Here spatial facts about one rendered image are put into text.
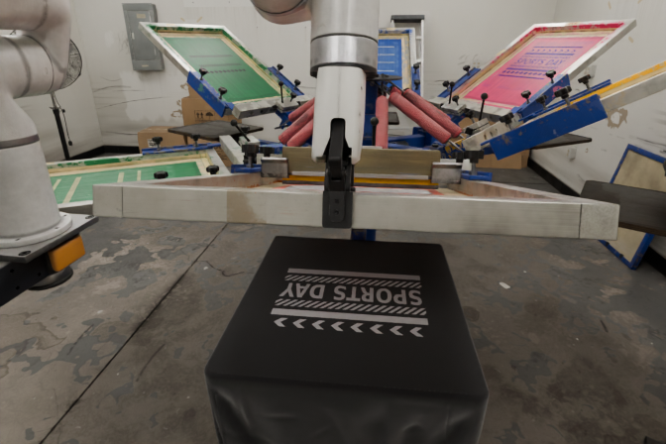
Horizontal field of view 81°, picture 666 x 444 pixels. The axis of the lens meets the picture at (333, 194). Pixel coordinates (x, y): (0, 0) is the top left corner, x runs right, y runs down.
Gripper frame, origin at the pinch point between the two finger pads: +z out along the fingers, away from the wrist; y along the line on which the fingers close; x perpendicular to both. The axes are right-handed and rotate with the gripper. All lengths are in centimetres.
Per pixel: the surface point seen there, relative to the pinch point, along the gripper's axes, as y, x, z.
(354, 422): -14.6, 2.1, 36.3
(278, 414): -14.2, -10.1, 35.9
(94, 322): -151, -147, 88
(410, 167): -56, 13, -4
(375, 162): -56, 4, -5
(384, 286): -38.3, 6.8, 21.6
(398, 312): -30.2, 9.6, 23.9
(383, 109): -113, 7, -25
